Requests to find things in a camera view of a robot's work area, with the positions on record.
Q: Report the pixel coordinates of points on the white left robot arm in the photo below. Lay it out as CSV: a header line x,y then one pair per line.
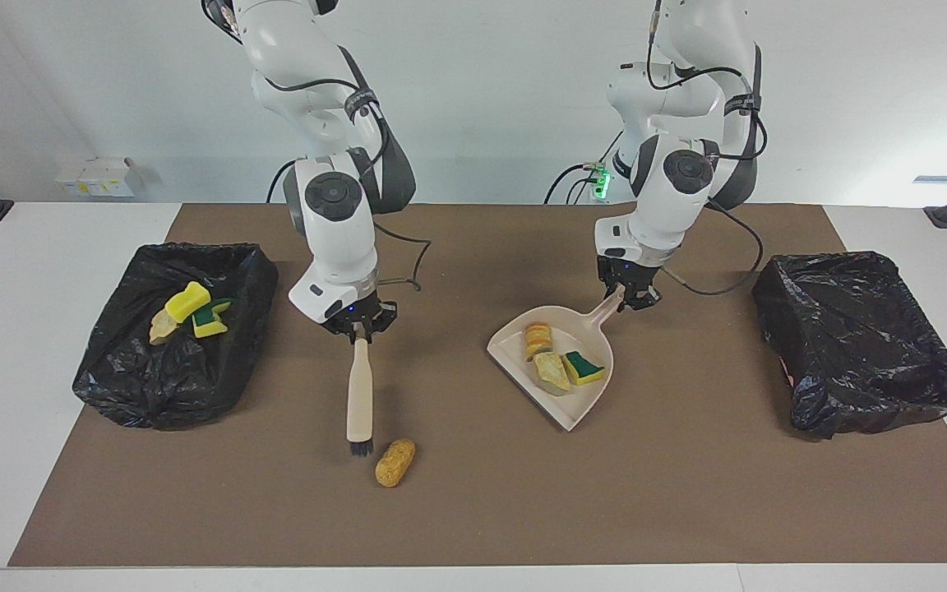
x,y
683,177

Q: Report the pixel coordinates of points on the orange oval sponge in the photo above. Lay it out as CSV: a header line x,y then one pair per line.
x,y
395,462

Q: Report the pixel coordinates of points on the white cardboard box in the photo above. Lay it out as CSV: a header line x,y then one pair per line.
x,y
95,177

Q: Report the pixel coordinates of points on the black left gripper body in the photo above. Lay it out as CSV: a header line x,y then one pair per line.
x,y
628,275

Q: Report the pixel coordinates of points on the beige hand brush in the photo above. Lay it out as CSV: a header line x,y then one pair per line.
x,y
360,395

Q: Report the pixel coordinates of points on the brown table mat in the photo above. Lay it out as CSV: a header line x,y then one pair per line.
x,y
687,493

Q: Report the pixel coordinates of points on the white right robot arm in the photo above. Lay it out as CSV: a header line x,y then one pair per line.
x,y
334,222

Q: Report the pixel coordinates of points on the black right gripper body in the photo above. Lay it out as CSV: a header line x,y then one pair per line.
x,y
358,314

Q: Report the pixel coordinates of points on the beige plastic dustpan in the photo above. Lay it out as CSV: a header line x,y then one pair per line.
x,y
584,403

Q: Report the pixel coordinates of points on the small yellow sponge piece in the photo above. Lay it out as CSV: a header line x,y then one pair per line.
x,y
210,327

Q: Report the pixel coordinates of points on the tan foam chunk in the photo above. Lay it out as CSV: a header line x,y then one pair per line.
x,y
538,339
552,372
161,329

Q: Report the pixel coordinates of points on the black trash bag bin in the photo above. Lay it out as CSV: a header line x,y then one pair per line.
x,y
153,378
860,353

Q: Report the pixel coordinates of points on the large yellow sponge piece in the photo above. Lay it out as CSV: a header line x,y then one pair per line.
x,y
187,301

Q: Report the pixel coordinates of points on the dark green yellow sponge wedge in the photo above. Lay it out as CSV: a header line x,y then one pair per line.
x,y
584,367

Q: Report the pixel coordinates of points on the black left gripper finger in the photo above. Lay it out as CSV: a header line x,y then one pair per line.
x,y
610,292
643,300

